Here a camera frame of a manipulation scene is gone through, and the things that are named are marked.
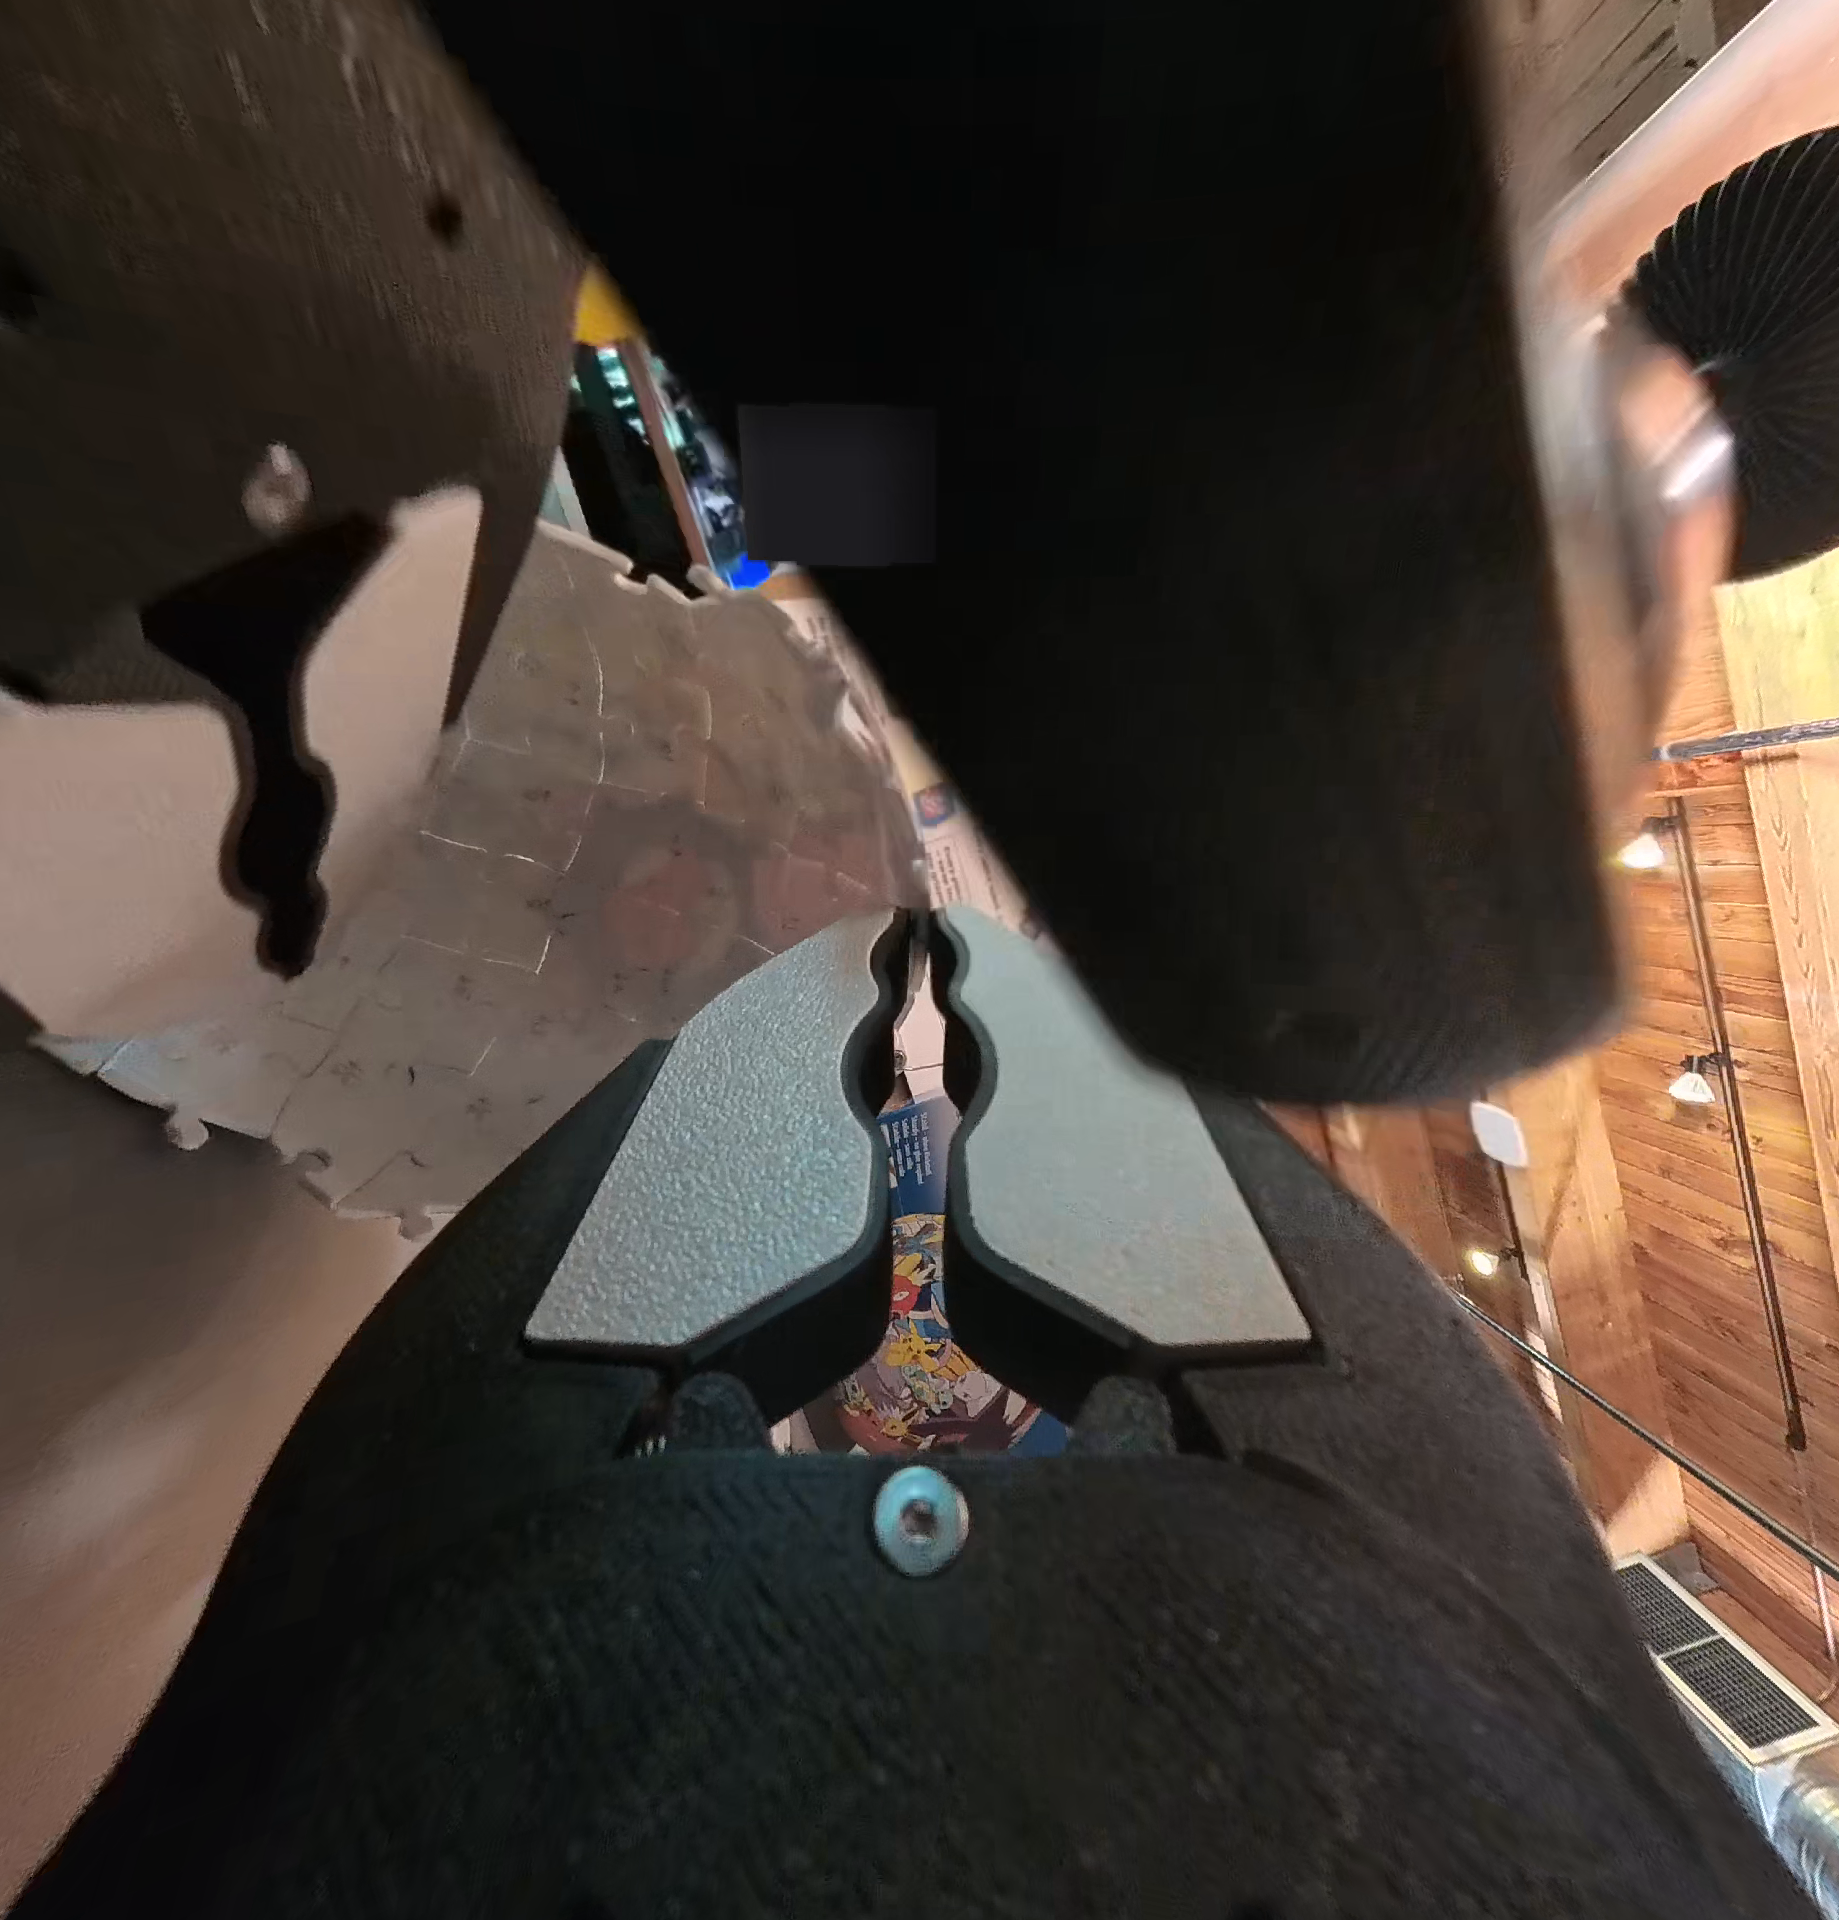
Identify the ceiling vent grille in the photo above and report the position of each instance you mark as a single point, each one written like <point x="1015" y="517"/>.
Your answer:
<point x="1729" y="1658"/>

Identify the yellow plastic bin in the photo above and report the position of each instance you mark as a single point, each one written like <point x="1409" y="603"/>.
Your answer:
<point x="603" y="308"/>

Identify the silver air duct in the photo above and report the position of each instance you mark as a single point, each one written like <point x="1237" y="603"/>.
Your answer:
<point x="1653" y="451"/>

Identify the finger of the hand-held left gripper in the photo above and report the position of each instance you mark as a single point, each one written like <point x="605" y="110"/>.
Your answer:
<point x="394" y="674"/>
<point x="94" y="854"/>

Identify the white wall access point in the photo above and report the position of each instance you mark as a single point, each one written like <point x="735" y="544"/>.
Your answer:
<point x="1499" y="1136"/>

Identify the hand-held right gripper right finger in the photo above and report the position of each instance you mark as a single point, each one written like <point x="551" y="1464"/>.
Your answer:
<point x="1129" y="1230"/>

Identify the blue puzzle box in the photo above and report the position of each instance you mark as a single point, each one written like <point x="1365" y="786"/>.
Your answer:
<point x="919" y="1351"/>

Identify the ceiling spot lamp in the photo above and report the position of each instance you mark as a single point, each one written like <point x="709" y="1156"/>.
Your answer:
<point x="1641" y="850"/>
<point x="1483" y="1263"/>
<point x="1695" y="1082"/>

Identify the partly built puzzle ball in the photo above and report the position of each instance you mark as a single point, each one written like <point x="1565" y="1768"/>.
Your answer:
<point x="589" y="841"/>

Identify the black ribbed object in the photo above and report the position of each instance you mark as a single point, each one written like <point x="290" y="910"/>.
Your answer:
<point x="1803" y="345"/>

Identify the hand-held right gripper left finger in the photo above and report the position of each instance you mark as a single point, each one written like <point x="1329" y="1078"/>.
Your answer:
<point x="709" y="1184"/>

